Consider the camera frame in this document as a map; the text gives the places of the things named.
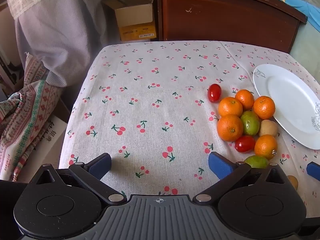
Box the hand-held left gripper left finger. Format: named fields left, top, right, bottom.
left=32, top=152, right=127, bottom=204

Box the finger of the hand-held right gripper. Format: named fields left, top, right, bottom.
left=306, top=162, right=320, bottom=182

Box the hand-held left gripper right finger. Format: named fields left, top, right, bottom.
left=193, top=151, right=289, bottom=203

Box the red cherry tomato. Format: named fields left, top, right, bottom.
left=234, top=135, right=256, bottom=153
left=207, top=83, right=222, bottom=103

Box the green jujube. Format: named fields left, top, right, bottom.
left=244, top=155, right=268, bottom=169
left=240, top=110, right=260, bottom=136

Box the orange mandarin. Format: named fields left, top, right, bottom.
left=218, top=96, right=243, bottom=117
left=235, top=89, right=255, bottom=110
left=253, top=96, right=276, bottom=120
left=217, top=114, right=244, bottom=142
left=254, top=134, right=278, bottom=160

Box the white plate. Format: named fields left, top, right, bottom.
left=252, top=64, right=320, bottom=150

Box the white printed carton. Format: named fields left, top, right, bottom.
left=0, top=115, right=70, bottom=183

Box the striped patterned cloth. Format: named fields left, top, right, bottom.
left=0, top=55, right=64, bottom=182

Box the cherry print tablecloth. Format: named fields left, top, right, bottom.
left=59, top=41, right=320, bottom=218

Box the pale green bed sheet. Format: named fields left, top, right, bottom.
left=289, top=17, right=320, bottom=62

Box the lilac checked curtain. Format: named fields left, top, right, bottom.
left=6, top=0, right=110, bottom=87

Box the open cardboard box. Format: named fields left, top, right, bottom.
left=102, top=0, right=157, bottom=42

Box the dark wooden cabinet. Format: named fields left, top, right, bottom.
left=147, top=0, right=308, bottom=54

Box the blue blanket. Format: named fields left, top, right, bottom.
left=269, top=0, right=320, bottom=33

